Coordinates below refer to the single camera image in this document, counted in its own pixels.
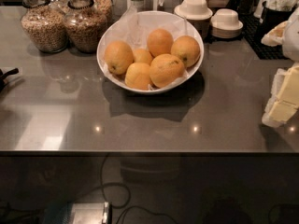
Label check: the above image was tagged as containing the white ceramic bowl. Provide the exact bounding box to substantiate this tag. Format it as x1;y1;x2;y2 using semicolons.
96;10;206;96

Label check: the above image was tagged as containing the right stack of white bowls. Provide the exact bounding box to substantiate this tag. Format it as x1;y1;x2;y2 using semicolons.
210;8;243;38

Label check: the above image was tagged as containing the left glass cereal jar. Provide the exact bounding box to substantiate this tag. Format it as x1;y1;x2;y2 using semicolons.
21;0;68;53

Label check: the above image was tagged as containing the silver metal box below table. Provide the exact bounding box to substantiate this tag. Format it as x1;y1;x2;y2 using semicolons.
42;202;112;224

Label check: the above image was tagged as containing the large front right orange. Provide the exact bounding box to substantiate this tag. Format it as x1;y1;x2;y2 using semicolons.
149;54;185;88

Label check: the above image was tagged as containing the rear glass cereal jar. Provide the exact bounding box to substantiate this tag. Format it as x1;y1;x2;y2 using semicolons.
93;0;113;22

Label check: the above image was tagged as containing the black handle at left edge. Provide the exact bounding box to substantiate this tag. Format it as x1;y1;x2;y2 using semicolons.
0;68;19;91

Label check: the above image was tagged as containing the glass cereal jar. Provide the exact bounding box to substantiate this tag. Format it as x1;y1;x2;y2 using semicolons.
21;0;68;53
93;0;113;22
64;0;107;53

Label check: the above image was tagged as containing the small middle orange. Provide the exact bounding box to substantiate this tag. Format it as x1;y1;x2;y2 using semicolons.
133;49;153;64

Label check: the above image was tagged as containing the black cable on floor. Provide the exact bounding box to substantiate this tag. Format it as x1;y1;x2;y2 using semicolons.
98;154;180;224

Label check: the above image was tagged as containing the middle glass cereal jar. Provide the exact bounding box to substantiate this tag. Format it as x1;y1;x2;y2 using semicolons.
64;0;107;53

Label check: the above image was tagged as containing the black rubber mat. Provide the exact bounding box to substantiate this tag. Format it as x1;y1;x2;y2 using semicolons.
239;15;286;60

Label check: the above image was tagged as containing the stack of white bowls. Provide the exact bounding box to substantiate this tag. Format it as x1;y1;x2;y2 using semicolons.
174;0;213;39
210;8;243;38

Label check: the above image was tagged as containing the left stack of white bowls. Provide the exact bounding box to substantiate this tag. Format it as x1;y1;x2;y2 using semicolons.
174;0;213;39

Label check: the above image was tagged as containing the dark container with napkins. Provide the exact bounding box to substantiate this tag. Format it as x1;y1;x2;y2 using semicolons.
258;0;298;38

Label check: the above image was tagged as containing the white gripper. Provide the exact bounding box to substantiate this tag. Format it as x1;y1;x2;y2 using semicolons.
261;7;299;128

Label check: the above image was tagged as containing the white paper bowl liner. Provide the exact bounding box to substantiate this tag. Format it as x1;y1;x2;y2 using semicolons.
104;5;198;91

